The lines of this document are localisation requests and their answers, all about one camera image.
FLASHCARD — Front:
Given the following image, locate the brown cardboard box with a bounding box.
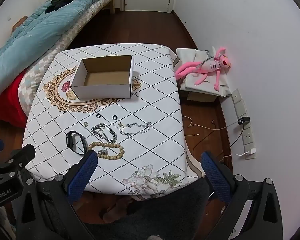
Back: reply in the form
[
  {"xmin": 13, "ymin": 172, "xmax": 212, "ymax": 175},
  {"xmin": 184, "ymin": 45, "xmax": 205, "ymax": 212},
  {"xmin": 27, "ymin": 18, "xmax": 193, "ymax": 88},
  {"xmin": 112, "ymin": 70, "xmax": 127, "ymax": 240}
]
[{"xmin": 187, "ymin": 91, "xmax": 218, "ymax": 103}]

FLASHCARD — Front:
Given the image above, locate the wooden bead bracelet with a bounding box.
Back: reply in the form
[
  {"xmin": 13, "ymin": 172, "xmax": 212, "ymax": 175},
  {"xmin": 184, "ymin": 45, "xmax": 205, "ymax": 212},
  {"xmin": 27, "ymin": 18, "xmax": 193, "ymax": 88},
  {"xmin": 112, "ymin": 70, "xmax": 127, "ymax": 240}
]
[{"xmin": 88, "ymin": 142, "xmax": 125, "ymax": 160}]

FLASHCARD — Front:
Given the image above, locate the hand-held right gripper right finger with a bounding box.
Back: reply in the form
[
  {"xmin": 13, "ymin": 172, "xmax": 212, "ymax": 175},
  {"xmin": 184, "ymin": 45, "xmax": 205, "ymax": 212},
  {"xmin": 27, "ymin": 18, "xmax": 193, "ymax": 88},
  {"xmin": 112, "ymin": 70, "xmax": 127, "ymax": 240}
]
[{"xmin": 201, "ymin": 151, "xmax": 283, "ymax": 240}]

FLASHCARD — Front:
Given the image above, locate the white bag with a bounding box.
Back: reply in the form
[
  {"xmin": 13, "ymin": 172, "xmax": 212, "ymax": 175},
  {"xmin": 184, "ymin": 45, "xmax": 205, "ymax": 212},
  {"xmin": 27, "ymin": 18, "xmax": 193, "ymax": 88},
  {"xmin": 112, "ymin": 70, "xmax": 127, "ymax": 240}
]
[{"xmin": 176, "ymin": 47, "xmax": 232, "ymax": 97}]

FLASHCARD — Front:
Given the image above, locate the dark grey cloth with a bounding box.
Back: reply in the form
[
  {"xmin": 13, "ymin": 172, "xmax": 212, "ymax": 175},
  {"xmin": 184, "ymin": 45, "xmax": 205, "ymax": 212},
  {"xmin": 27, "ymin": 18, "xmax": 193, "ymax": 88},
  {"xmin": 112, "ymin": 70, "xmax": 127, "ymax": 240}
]
[{"xmin": 85, "ymin": 177, "xmax": 230, "ymax": 240}]

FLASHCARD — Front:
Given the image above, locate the pink plush toy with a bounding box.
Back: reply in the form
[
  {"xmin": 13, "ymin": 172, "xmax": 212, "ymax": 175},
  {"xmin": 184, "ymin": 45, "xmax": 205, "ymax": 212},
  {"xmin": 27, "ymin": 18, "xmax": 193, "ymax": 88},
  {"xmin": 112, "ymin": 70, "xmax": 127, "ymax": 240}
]
[{"xmin": 175, "ymin": 46, "xmax": 232, "ymax": 92}]

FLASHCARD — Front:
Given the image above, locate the black cable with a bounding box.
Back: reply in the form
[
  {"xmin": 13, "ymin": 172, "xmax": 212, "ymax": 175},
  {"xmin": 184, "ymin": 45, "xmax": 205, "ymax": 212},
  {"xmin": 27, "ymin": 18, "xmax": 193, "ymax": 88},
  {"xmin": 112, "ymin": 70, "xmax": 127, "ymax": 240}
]
[{"xmin": 192, "ymin": 124, "xmax": 245, "ymax": 165}]

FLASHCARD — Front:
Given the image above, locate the thick silver chain bracelet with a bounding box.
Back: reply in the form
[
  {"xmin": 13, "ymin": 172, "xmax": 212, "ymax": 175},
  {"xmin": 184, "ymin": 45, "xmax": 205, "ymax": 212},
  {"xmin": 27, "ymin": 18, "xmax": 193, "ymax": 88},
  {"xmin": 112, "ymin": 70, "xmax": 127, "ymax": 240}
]
[{"xmin": 91, "ymin": 123, "xmax": 117, "ymax": 143}]

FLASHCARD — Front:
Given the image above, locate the thin silver bracelet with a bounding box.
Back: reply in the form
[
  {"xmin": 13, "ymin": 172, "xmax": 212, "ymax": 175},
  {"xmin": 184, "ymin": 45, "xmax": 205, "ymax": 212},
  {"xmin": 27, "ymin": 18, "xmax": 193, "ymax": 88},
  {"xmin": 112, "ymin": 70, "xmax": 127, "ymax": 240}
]
[{"xmin": 120, "ymin": 122, "xmax": 152, "ymax": 135}]

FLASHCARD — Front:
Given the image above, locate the black smart band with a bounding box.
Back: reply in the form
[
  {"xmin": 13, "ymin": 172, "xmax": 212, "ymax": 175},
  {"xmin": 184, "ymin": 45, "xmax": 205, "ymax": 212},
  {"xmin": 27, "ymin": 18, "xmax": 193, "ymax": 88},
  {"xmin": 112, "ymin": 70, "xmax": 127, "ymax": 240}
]
[{"xmin": 66, "ymin": 131, "xmax": 88, "ymax": 155}]

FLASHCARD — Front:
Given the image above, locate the diamond patterned floral tablecloth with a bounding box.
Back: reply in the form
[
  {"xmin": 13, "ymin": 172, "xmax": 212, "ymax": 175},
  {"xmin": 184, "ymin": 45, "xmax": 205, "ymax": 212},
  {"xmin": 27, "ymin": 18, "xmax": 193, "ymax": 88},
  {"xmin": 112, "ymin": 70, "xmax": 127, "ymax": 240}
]
[{"xmin": 22, "ymin": 43, "xmax": 199, "ymax": 202}]

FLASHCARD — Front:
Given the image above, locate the brown object on bed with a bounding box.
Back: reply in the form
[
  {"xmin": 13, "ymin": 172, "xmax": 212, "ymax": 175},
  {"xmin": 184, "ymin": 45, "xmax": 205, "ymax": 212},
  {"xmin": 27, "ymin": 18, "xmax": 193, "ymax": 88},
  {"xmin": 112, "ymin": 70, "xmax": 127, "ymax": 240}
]
[{"xmin": 11, "ymin": 16, "xmax": 28, "ymax": 33}]

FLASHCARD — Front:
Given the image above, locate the beige cable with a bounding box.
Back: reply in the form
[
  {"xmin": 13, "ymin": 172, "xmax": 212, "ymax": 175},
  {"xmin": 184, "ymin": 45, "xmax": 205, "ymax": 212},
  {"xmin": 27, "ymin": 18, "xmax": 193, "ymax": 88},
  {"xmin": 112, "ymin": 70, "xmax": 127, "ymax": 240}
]
[{"xmin": 182, "ymin": 116, "xmax": 240, "ymax": 137}]

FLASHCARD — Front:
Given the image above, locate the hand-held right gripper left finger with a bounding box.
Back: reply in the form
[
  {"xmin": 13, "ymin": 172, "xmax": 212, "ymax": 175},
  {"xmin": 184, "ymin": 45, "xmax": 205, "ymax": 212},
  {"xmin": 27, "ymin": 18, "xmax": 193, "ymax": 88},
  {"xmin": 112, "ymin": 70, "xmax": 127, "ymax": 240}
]
[{"xmin": 14, "ymin": 151, "xmax": 98, "ymax": 240}]

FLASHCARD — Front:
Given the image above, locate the red blanket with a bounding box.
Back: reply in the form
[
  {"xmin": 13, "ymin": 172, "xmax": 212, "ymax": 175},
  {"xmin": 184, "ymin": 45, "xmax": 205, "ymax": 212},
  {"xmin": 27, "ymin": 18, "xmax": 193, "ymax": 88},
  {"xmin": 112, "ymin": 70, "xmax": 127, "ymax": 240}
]
[{"xmin": 0, "ymin": 74, "xmax": 28, "ymax": 128}]

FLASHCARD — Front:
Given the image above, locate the white cardboard box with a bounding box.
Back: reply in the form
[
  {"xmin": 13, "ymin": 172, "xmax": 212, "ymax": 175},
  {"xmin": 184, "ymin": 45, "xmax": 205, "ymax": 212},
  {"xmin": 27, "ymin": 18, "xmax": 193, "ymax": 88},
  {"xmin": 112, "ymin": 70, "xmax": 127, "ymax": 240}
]
[{"xmin": 69, "ymin": 55, "xmax": 135, "ymax": 100}]

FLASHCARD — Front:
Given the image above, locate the light blue blanket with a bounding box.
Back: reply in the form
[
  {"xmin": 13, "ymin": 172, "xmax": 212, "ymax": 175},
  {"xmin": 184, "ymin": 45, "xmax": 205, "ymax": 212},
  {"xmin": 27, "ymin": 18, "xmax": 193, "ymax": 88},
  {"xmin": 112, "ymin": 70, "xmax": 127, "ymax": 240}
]
[{"xmin": 0, "ymin": 0, "xmax": 121, "ymax": 103}]

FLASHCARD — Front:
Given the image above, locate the grey wall socket panel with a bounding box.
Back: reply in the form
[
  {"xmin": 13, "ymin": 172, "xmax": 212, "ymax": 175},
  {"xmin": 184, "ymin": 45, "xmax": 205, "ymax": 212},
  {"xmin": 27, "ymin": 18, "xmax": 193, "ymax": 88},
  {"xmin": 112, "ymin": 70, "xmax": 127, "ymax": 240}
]
[
  {"xmin": 234, "ymin": 99, "xmax": 248, "ymax": 118},
  {"xmin": 231, "ymin": 88, "xmax": 242, "ymax": 104},
  {"xmin": 245, "ymin": 145, "xmax": 257, "ymax": 160},
  {"xmin": 241, "ymin": 126, "xmax": 255, "ymax": 145}
]

